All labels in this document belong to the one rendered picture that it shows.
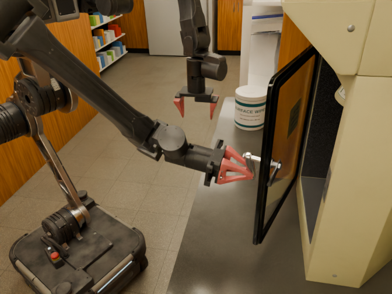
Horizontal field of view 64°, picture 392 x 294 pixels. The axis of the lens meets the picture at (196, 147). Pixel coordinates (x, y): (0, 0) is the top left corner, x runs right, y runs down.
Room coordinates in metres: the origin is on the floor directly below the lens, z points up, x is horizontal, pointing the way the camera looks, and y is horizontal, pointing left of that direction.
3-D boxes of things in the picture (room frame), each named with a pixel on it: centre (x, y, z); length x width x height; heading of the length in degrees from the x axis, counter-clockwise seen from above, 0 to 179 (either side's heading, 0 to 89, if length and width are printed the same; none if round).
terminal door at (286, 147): (0.61, -0.21, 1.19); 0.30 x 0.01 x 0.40; 146
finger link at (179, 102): (0.96, 0.03, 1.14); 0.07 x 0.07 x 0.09; 78
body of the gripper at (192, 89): (0.95, -0.01, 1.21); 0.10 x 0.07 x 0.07; 78
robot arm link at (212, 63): (0.93, -0.04, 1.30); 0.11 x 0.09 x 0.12; 52
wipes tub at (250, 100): (1.18, -0.23, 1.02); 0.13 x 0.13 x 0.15
